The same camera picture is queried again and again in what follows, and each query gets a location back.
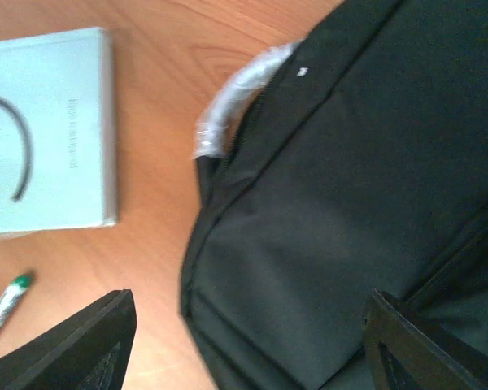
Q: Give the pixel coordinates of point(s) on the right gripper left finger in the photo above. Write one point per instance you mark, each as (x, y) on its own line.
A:
(89, 350)

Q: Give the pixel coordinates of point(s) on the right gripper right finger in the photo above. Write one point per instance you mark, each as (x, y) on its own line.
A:
(404, 351)

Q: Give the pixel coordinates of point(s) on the black student backpack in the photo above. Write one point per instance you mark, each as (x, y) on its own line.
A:
(362, 166)

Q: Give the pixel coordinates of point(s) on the grey Great Gatsby book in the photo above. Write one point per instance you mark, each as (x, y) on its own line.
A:
(57, 132)

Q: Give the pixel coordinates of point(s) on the green white marker pen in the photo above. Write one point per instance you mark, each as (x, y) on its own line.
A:
(13, 293)

